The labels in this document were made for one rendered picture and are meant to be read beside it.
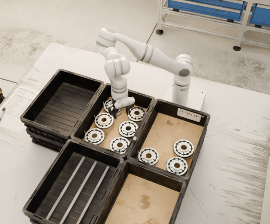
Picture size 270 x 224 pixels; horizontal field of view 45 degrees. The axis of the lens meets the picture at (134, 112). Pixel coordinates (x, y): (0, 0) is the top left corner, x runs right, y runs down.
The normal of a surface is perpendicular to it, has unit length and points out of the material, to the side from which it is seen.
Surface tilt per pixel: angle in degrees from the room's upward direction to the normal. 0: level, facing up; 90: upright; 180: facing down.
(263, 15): 90
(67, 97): 0
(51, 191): 0
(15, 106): 0
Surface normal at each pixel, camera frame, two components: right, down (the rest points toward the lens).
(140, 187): -0.02, -0.62
